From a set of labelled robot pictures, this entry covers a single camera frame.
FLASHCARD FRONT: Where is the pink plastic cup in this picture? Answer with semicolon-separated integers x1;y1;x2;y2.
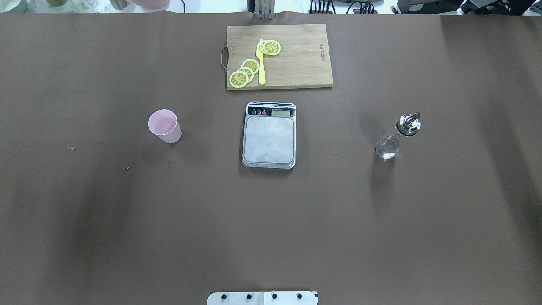
147;109;182;144

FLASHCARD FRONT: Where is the glass sauce bottle metal spout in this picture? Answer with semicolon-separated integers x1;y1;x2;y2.
374;112;422;160

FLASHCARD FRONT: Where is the silver digital kitchen scale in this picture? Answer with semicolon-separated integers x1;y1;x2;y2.
241;101;297;169

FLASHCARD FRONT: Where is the yellow plastic knife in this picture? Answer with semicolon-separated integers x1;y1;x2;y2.
255;39;266;86

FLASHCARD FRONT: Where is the lower lemon slice of row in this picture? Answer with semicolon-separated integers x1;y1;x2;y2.
229;71;251;89

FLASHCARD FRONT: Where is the lemon slice of row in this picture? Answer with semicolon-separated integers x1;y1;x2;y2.
237;67;254;84
241;58;260;73
229;71;251;89

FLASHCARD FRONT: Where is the middle lemon slice of row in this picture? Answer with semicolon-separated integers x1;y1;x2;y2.
237;67;254;84

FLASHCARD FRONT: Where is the upper lemon slice of row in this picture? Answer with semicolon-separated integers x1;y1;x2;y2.
241;58;260;73

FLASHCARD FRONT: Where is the lemon slice near knife tip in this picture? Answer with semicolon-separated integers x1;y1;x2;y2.
259;40;282;56

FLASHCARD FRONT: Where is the pink bowl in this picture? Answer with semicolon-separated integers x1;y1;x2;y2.
132;0;170;9

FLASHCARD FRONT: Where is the aluminium frame post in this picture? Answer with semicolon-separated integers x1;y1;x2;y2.
254;0;276;20

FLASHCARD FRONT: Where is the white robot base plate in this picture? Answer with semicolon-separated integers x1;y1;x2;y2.
207;291;319;305

